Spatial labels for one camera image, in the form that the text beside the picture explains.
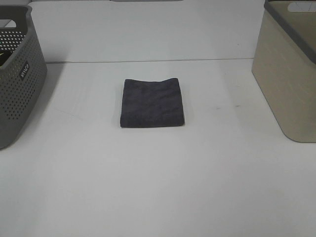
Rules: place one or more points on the beige plastic basket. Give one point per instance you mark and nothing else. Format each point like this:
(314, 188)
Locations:
(284, 65)

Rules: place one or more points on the grey perforated plastic basket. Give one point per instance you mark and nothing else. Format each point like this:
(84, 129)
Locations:
(22, 71)

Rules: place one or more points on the dark grey towel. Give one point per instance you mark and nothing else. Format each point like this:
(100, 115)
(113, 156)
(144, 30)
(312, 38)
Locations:
(150, 104)

